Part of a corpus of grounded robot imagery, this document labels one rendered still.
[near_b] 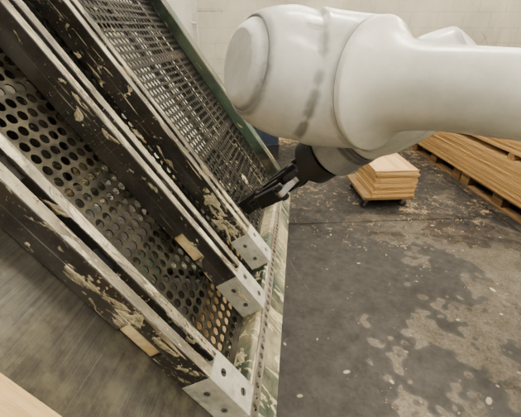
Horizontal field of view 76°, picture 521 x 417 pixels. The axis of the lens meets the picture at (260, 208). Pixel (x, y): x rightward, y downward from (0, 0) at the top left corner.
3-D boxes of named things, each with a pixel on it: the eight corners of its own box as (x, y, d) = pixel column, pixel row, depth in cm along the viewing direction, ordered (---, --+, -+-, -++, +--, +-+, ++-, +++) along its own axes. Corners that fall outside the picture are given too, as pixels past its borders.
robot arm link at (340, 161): (386, 140, 49) (355, 159, 54) (347, 93, 48) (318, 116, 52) (370, 173, 43) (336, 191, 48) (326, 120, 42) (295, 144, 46)
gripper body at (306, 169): (335, 185, 48) (293, 208, 55) (352, 155, 53) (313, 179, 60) (301, 146, 46) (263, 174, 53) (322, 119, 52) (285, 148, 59)
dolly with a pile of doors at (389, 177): (413, 208, 333) (422, 170, 314) (361, 209, 330) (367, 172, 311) (388, 183, 387) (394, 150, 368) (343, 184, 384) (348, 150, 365)
